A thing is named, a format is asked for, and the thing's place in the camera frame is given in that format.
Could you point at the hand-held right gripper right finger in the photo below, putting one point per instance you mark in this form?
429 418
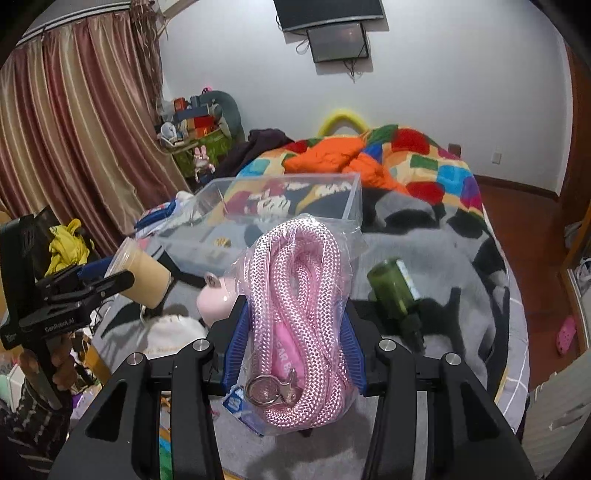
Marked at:
355 355

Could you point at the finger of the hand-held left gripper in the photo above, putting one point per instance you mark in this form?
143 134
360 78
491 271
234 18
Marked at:
113 282
94 269

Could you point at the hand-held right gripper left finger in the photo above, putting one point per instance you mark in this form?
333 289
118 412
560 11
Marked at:
236 346

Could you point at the beige plastic cup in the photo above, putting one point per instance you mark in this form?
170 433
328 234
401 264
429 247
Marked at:
143 277

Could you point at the clear plastic box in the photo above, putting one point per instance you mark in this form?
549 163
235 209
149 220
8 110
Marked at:
323 198

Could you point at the person's left forearm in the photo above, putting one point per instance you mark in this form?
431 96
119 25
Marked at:
27 420

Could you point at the person's left hand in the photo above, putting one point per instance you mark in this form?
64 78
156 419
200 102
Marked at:
62 364

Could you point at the yellow cloth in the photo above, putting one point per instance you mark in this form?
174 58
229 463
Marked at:
64 244

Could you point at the pink rounded toy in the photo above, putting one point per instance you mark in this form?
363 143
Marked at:
214 304

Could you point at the green glass bottle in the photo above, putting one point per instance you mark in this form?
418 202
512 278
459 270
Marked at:
392 290

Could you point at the blue pouch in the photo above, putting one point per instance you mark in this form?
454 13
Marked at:
154 214

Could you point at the grey black patterned blanket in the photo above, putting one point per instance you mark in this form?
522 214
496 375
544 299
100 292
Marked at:
452 258

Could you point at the striped brown curtain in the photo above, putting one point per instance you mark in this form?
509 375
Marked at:
69 129

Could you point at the pink bunny toy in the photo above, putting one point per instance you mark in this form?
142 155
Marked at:
202 161

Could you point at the cartoon printed blanket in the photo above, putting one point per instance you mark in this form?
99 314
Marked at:
277 194

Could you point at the green storage box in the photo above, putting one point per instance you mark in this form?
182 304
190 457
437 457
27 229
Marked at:
217 145

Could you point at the pile of colourful boxes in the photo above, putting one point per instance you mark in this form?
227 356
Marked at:
194 117

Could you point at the orange puffer jacket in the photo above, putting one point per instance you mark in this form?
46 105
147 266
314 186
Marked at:
332 159

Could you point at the dark purple cloth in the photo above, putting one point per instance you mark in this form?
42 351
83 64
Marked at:
263 143

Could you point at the grey green neck pillow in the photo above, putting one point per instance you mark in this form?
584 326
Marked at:
228 108

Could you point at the white slotted plastic panel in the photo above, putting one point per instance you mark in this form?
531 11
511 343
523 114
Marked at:
558 415

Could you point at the colourful patchwork quilt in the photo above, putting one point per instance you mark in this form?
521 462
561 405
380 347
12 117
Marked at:
429 157

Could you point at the pink clog shoe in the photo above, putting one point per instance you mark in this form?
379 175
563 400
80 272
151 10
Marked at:
567 334

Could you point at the yellow curved pillow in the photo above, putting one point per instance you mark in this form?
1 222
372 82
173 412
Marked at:
341 114

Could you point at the wooden wardrobe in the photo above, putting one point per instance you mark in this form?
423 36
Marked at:
579 184

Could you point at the wall socket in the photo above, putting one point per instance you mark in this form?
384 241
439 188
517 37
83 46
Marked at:
497 158

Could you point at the small black wall monitor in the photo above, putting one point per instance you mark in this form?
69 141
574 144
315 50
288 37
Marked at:
337 41

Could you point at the black wall television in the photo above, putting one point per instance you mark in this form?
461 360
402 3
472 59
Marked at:
328 11

